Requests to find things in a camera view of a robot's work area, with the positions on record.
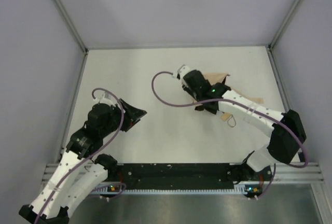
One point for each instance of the beige and black folding umbrella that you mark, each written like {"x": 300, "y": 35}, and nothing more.
{"x": 213, "y": 78}

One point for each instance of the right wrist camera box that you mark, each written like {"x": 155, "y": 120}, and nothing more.
{"x": 181, "y": 72}

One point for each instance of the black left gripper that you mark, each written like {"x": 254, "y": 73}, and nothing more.
{"x": 127, "y": 117}

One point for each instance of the aluminium frame post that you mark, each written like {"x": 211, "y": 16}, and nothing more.
{"x": 70, "y": 25}
{"x": 285, "y": 23}

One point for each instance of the aluminium frame post left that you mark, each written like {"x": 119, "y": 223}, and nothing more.
{"x": 70, "y": 25}

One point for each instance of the aluminium frame post right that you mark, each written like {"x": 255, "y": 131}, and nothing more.
{"x": 285, "y": 23}

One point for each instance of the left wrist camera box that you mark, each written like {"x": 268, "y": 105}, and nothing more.
{"x": 105, "y": 98}

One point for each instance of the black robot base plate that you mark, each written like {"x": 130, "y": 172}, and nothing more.
{"x": 185, "y": 176}

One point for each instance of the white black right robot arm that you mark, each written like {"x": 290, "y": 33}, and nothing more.
{"x": 284, "y": 129}

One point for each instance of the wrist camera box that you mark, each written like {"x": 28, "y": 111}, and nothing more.
{"x": 105, "y": 98}
{"x": 181, "y": 72}

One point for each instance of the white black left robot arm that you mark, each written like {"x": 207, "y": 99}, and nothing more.
{"x": 82, "y": 166}

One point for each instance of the aluminium frame rail front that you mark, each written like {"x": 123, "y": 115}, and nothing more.
{"x": 281, "y": 174}

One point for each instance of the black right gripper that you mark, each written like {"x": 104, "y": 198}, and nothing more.
{"x": 187, "y": 86}

